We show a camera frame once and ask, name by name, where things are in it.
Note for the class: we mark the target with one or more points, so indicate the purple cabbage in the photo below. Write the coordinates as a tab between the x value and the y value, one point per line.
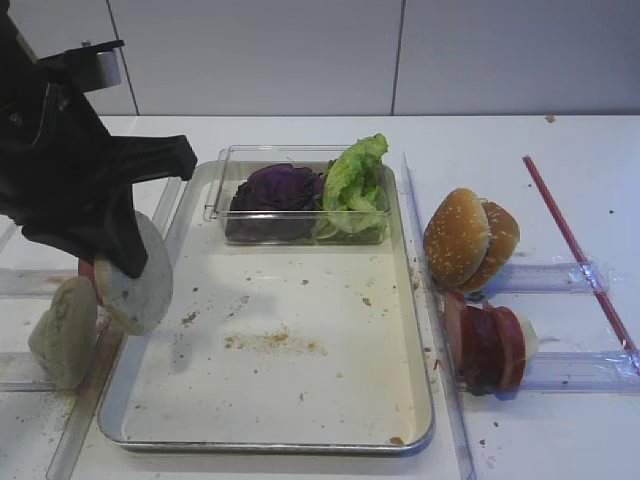
276	188

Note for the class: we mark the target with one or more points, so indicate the rear sesame bun top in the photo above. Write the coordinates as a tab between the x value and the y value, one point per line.
504	236

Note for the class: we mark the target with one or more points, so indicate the white bun bottom slice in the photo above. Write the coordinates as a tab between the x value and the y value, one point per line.
138	305

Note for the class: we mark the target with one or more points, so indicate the light blue patty stopper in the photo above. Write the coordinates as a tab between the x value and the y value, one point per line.
530	337

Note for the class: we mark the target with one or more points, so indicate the red tomato slice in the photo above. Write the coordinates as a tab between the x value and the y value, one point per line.
87	269

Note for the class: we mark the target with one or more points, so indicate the sesame bun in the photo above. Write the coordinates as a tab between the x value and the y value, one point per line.
456	238
504	236

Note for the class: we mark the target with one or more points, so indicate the red straw strip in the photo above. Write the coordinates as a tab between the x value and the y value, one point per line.
599	292

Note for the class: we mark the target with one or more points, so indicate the metal baking tray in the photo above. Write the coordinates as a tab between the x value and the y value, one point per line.
311	349

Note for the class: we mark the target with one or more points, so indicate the front sesame bun top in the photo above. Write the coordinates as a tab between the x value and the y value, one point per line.
456	238

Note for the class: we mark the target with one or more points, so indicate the clear rail by patties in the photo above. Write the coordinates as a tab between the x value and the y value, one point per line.
583	372

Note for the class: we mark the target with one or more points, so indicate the clear left upper rail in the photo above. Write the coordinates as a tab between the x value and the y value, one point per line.
32	283

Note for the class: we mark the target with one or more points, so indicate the clear long rail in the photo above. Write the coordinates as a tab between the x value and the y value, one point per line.
445	369
89	394

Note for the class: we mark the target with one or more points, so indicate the clear right long rail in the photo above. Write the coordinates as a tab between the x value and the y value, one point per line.
445	369

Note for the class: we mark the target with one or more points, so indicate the clear left lower rail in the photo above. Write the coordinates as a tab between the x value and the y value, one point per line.
20	372

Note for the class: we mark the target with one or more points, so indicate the meat patty slice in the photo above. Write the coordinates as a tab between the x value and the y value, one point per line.
514	349
473	336
489	354

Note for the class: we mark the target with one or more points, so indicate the clear left long rail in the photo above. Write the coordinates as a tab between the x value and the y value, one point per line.
89	394

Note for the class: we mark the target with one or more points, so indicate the standing bun bottom slice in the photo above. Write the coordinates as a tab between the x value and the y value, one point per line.
64	338

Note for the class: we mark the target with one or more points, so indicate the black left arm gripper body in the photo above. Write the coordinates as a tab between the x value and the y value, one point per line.
56	153

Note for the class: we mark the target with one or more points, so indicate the clear plastic container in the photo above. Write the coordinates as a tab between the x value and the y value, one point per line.
238	162

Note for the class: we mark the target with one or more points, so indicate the clear rail by buns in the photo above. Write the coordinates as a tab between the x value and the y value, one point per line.
556	278

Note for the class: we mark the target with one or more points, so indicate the green lettuce leaf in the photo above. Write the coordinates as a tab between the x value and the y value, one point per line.
354	202

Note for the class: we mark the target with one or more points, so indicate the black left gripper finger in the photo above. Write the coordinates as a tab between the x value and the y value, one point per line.
111	232
138	159

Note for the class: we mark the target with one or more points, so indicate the outer meat patty slice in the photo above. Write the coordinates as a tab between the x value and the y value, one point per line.
514	349

